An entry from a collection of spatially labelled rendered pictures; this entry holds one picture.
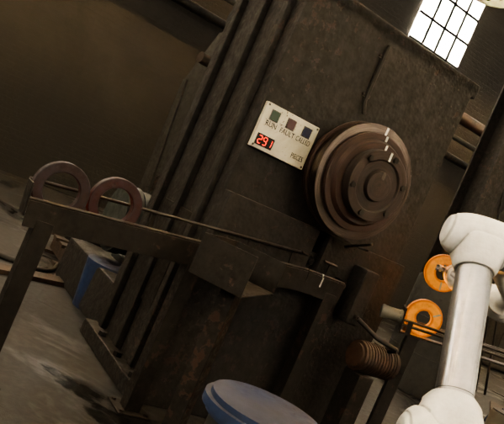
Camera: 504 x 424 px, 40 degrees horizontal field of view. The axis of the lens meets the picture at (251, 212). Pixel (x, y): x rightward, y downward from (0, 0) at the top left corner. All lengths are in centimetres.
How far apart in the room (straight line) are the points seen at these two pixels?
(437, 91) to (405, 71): 20
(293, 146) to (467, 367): 120
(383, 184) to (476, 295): 86
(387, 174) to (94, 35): 623
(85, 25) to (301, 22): 598
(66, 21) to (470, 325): 711
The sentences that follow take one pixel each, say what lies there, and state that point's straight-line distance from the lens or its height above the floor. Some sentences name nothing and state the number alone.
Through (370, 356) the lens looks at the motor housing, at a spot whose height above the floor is 49.
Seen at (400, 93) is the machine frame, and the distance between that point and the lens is 299.
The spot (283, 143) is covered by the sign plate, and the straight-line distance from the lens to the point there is 267.
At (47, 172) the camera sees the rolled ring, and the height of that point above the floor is 70.
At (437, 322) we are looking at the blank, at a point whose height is 71.
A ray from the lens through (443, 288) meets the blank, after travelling 298.
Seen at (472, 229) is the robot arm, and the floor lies 105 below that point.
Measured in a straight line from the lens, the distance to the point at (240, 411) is 160.
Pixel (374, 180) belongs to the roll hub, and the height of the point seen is 113.
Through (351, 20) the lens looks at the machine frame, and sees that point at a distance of 282.
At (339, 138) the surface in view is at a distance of 264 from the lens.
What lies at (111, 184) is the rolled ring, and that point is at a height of 73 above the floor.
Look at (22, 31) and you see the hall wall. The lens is 836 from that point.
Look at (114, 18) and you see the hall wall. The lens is 860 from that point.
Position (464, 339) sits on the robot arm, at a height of 76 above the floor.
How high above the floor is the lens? 88
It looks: 1 degrees down
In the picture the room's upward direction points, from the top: 24 degrees clockwise
